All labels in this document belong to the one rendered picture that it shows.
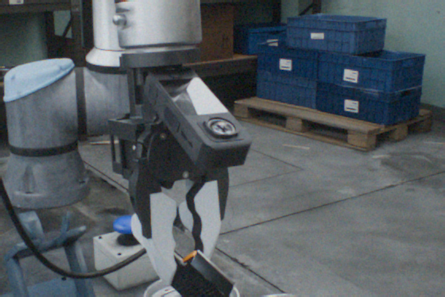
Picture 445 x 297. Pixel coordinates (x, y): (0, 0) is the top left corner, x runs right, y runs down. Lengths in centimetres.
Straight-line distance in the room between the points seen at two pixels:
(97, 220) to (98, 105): 19
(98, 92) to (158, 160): 49
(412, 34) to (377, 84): 102
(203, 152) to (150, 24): 13
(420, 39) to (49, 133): 430
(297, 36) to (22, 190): 370
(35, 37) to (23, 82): 369
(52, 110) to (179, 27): 52
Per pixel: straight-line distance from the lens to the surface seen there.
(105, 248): 79
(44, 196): 103
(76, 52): 417
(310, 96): 460
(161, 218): 54
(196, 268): 56
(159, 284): 71
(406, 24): 518
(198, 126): 47
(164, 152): 53
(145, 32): 52
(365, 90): 427
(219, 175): 57
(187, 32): 53
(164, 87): 51
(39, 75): 100
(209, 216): 57
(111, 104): 101
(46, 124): 101
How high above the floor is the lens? 119
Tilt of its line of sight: 16 degrees down
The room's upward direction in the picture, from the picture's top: 1 degrees counter-clockwise
